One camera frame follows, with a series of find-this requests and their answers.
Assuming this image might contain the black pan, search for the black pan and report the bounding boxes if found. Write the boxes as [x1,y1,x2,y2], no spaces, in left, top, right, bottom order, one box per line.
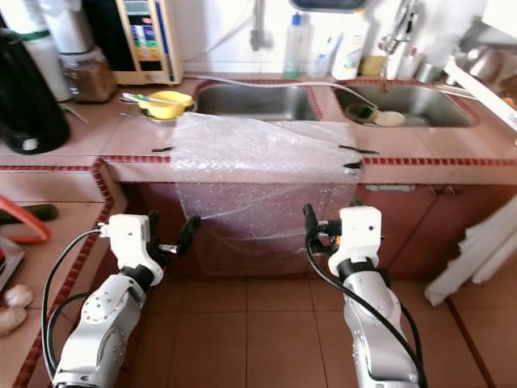
[288,0,368,12]

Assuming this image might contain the red black device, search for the red black device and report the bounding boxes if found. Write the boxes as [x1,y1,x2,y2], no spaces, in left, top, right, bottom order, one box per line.
[0,238,25,284]

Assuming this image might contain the yellow plastic bowl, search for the yellow plastic bowl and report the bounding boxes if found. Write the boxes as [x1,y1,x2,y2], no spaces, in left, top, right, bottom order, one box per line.
[139,91,195,120]

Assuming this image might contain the translucent grey container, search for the translucent grey container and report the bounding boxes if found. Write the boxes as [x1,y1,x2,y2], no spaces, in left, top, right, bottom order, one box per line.
[40,0,90,56]

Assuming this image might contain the yellow sponge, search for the yellow sponge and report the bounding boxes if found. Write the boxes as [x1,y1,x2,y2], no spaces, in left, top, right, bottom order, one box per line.
[359,55,387,78]

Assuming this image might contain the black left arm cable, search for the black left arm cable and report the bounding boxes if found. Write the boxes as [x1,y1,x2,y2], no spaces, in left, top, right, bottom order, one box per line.
[40,229,110,387]

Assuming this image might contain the dark oblong object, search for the dark oblong object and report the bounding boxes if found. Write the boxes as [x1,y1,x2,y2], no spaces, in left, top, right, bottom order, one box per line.
[12,205,59,226]

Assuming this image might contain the white labelled bottle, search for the white labelled bottle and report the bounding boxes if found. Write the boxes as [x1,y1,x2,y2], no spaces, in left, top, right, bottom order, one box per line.
[0,0,49,35]

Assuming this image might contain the chrome sink faucet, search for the chrome sink faucet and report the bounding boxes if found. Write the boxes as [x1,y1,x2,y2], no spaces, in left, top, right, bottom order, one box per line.
[378,0,425,82]

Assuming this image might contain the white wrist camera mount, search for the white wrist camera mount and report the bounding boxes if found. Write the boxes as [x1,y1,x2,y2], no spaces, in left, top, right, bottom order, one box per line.
[327,206,383,272]
[101,214,162,277]

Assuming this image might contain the wall tap with diverter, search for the wall tap with diverter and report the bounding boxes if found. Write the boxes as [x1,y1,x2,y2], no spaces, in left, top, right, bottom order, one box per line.
[249,0,269,51]

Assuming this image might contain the clear bottle blue cap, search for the clear bottle blue cap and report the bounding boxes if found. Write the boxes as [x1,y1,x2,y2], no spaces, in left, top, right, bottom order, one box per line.
[283,12,314,79]

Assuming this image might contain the stainless steel bowl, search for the stainless steel bowl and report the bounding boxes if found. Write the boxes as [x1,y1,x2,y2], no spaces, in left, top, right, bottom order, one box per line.
[137,104,193,124]

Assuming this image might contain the white detergent bottle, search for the white detergent bottle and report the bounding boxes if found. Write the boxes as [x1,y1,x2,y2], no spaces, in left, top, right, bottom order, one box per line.
[331,10,371,80]

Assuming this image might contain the clear measuring cup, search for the clear measuring cup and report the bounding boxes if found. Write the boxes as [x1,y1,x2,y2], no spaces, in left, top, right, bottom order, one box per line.
[309,34,340,79]

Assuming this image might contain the steel cup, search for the steel cup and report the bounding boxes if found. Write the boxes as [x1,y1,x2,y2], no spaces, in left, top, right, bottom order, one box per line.
[412,57,445,83]

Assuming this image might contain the grey drain hose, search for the grey drain hose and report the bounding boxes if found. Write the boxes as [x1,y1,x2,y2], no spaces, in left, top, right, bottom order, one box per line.
[184,74,380,114]

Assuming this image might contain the jar of brown powder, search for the jar of brown powder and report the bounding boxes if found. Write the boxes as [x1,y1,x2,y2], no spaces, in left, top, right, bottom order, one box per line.
[61,48,118,103]

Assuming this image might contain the beige water ionizer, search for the beige water ionizer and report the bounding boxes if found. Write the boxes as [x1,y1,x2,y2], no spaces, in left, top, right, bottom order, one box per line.
[85,0,183,86]

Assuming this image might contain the black electric kettle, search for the black electric kettle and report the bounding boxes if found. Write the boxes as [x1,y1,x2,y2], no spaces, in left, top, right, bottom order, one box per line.
[0,28,71,156]

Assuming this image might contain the garlic bulb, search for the garlic bulb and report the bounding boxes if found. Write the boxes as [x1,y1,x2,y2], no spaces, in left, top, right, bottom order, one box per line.
[6,285,35,308]
[0,306,29,336]

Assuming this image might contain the white plate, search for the white plate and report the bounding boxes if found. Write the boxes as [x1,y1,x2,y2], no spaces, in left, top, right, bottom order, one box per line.
[374,111,406,128]

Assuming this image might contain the clear bubble wrap sheet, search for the clear bubble wrap sheet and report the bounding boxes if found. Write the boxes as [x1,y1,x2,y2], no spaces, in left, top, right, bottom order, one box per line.
[174,112,364,243]

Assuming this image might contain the white jug green lid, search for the white jug green lid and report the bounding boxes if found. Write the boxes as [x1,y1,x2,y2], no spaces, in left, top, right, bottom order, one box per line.
[23,31,72,102]

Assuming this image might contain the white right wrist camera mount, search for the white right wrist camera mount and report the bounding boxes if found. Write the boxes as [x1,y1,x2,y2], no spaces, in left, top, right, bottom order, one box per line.
[327,206,383,272]

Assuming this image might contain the stainless steel sink basin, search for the stainless steel sink basin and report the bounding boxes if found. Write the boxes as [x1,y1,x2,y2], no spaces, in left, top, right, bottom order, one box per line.
[194,83,324,122]
[339,83,479,129]

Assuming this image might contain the orange hose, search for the orange hose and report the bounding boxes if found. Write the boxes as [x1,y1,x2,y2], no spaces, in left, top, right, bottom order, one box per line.
[0,196,52,245]

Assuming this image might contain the steel pot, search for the steel pot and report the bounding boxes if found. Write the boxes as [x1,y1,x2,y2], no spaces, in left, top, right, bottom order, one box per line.
[456,44,503,82]

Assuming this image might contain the green white tongs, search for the green white tongs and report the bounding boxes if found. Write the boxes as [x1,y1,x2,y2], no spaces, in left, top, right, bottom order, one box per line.
[67,105,89,124]

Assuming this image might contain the white rack bar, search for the white rack bar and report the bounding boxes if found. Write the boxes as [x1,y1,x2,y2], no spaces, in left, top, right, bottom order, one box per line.
[443,61,517,134]

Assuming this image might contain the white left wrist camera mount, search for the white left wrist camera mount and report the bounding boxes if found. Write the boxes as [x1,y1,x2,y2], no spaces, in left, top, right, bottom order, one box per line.
[101,214,162,277]

